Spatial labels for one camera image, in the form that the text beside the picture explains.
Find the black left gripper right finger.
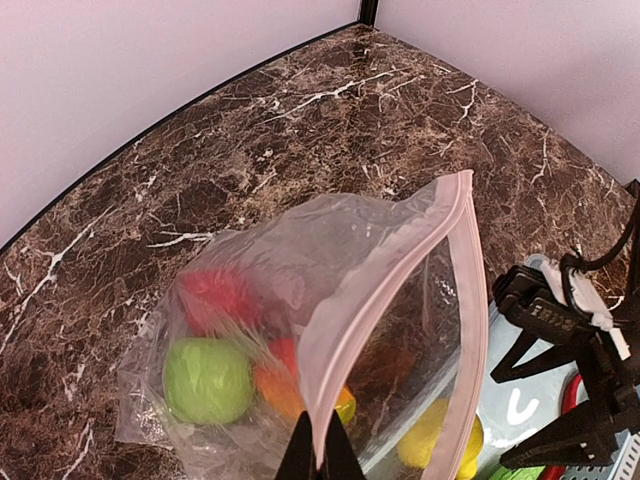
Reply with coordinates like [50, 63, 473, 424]
[317, 411, 366, 480]

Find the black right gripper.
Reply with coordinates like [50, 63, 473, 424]
[489, 319, 640, 470]

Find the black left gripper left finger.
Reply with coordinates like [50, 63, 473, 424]
[275, 411, 320, 480]

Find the red toy chili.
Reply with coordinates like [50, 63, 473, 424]
[538, 373, 582, 480]

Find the light blue plastic basket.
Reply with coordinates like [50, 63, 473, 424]
[469, 254, 640, 480]

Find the yellow toy pepper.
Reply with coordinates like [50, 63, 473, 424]
[398, 398, 485, 480]

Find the orange red toy pepper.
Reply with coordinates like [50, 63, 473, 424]
[253, 337, 357, 426]

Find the green toy bitter gourd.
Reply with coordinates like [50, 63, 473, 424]
[489, 466, 545, 480]

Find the green toy pepper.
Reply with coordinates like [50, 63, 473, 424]
[164, 337, 254, 425]

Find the clear zip top bag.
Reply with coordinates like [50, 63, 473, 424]
[115, 170, 488, 479]

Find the bright red toy pepper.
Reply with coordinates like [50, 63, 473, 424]
[176, 268, 262, 336]

